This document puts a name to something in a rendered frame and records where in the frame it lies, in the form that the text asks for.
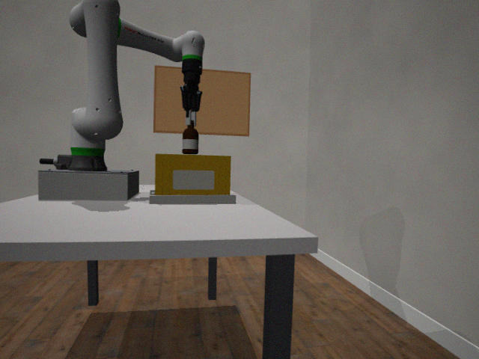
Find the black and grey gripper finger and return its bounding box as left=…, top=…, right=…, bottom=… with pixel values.
left=180, top=86, right=194, bottom=125
left=191, top=87, right=202, bottom=126

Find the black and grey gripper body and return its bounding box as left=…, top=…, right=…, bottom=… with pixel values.
left=183, top=73, right=200, bottom=93

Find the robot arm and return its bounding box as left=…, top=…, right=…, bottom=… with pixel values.
left=40, top=0, right=205, bottom=171

